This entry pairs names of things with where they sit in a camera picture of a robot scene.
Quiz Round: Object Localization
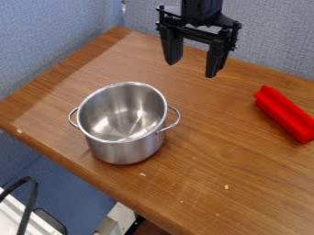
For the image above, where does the stainless steel pot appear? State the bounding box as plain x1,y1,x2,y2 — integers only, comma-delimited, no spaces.
67,82,182,164

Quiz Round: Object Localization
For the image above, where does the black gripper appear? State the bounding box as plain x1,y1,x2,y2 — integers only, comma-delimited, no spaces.
157,0,242,78

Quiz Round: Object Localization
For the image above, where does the white device with black pad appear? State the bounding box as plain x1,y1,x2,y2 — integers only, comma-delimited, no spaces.
0,195,67,235

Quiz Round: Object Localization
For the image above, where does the red plastic block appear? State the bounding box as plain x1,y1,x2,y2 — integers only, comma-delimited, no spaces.
254,85,314,144

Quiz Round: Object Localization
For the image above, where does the white table leg bracket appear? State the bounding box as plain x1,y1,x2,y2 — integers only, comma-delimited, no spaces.
93,203,137,235

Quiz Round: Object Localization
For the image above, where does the black cable loop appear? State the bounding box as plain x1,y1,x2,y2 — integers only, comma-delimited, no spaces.
0,175,40,235

